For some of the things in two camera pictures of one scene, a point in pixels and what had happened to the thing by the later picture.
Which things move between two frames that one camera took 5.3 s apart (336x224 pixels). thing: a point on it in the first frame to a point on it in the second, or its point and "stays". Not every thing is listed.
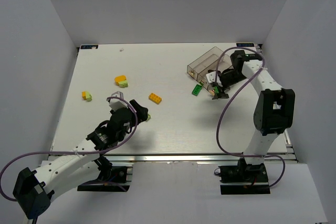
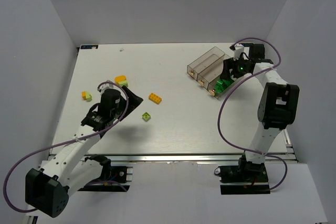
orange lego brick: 155,98 stays
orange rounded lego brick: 119,78 stays
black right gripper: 219,87 to 228,69
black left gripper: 137,110 to 126,100
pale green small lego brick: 88,96 stays
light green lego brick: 123,84 stays
